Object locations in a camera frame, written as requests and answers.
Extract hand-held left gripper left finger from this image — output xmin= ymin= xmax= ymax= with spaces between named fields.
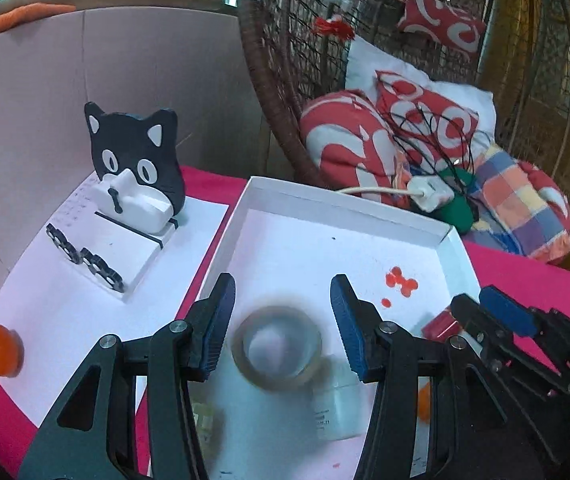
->
xmin=18 ymin=272 xmax=238 ymax=480

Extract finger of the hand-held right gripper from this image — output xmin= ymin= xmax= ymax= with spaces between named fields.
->
xmin=479 ymin=285 xmax=570 ymax=386
xmin=450 ymin=294 xmax=570 ymax=401

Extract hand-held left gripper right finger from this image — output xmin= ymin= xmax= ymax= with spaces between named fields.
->
xmin=330 ymin=274 xmax=563 ymax=480

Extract brown tape roll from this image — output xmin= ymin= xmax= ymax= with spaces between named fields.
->
xmin=231 ymin=305 xmax=324 ymax=392

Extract small red box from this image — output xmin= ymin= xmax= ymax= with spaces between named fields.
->
xmin=421 ymin=309 xmax=462 ymax=342

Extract white cardboard tray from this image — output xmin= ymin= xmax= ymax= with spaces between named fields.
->
xmin=185 ymin=176 xmax=483 ymax=480

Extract red dot stickers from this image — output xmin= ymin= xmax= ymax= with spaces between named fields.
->
xmin=381 ymin=266 xmax=419 ymax=309

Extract small yellow glue bottle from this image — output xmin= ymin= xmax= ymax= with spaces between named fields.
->
xmin=192 ymin=400 xmax=216 ymax=443

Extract green cloth bundle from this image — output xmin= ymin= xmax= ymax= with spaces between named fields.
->
xmin=435 ymin=167 xmax=480 ymax=234

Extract plaid patchwork cushion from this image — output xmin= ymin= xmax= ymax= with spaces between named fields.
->
xmin=465 ymin=145 xmax=570 ymax=264

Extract white power adapter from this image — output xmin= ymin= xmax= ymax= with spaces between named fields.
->
xmin=407 ymin=175 xmax=454 ymax=212

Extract white paper sheet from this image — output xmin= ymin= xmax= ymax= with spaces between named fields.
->
xmin=0 ymin=195 xmax=231 ymax=428

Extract red white rolled cushion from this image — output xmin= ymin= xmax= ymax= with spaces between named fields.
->
xmin=300 ymin=90 xmax=412 ymax=207

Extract black cat phone stand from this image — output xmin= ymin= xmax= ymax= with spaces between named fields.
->
xmin=45 ymin=101 xmax=187 ymax=302

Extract red circle-print cushion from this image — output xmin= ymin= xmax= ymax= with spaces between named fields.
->
xmin=375 ymin=70 xmax=480 ymax=162

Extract wicker hanging chair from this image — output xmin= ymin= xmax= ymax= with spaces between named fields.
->
xmin=237 ymin=0 xmax=570 ymax=266

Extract small red swirl pillow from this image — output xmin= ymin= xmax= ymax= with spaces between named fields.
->
xmin=397 ymin=0 xmax=486 ymax=57

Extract red flower decoration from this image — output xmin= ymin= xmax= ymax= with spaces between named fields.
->
xmin=311 ymin=16 xmax=356 ymax=41

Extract grey cardboard backdrop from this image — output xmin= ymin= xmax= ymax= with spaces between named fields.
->
xmin=0 ymin=5 xmax=276 ymax=361

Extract orange cloth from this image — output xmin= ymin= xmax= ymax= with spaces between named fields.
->
xmin=0 ymin=2 xmax=77 ymax=51

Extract white power cable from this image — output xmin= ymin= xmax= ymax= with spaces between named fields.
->
xmin=337 ymin=186 xmax=416 ymax=197

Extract black cable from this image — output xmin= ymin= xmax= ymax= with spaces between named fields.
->
xmin=390 ymin=105 xmax=482 ymax=183

